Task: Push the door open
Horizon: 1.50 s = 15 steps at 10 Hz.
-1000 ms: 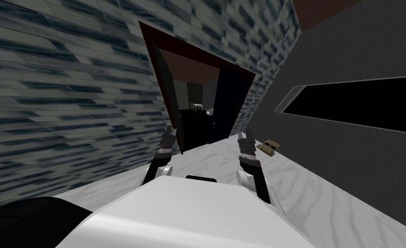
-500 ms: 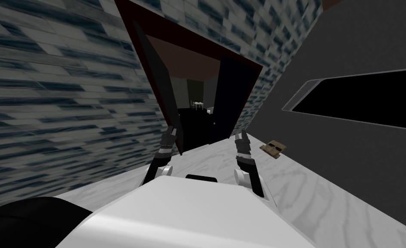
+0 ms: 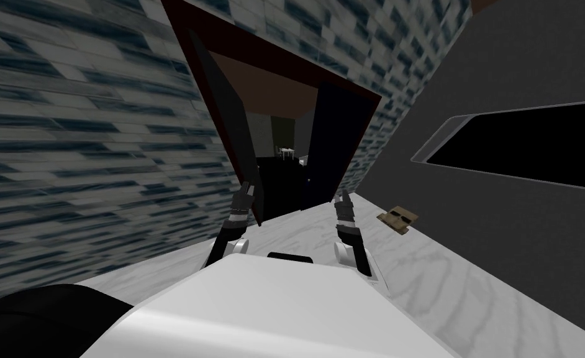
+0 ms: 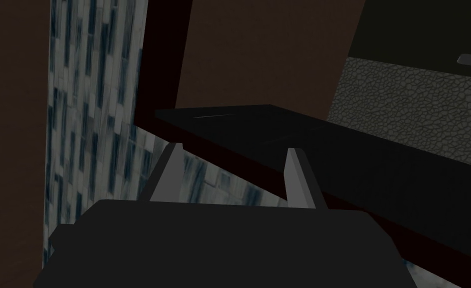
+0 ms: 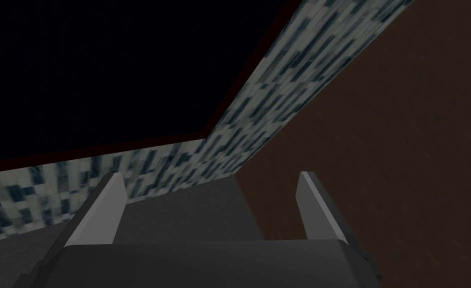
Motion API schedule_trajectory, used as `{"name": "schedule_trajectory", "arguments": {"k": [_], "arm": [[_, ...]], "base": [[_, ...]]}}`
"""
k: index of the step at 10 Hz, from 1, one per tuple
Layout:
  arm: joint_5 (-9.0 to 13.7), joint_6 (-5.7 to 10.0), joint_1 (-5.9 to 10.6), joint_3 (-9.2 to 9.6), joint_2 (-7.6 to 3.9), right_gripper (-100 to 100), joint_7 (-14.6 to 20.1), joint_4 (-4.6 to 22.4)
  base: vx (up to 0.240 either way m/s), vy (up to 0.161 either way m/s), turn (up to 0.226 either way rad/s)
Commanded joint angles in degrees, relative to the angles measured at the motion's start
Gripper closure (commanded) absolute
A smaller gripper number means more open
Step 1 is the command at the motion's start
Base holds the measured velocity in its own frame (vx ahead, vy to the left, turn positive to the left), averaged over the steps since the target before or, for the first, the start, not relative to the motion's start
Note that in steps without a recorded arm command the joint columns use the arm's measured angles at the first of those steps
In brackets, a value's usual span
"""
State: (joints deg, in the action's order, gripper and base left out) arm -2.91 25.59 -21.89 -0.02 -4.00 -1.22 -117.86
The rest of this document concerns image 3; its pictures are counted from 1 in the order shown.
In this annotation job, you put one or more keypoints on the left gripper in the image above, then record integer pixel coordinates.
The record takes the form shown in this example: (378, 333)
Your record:
(243, 203)

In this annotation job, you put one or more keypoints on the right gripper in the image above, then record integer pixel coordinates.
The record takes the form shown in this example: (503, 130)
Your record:
(345, 213)

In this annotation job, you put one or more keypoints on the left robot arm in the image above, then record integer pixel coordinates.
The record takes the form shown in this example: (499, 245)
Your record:
(34, 323)

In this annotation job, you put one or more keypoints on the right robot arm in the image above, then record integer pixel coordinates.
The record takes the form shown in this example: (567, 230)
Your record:
(354, 243)

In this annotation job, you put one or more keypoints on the white table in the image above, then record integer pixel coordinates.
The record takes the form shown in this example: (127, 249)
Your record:
(286, 153)

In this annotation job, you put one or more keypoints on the tan box-shaped object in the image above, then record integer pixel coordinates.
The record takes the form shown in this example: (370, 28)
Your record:
(398, 219)

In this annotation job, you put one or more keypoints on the dark door leaf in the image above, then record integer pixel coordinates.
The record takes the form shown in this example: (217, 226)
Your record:
(225, 119)

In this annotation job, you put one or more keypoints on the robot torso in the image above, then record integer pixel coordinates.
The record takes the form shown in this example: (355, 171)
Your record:
(272, 313)

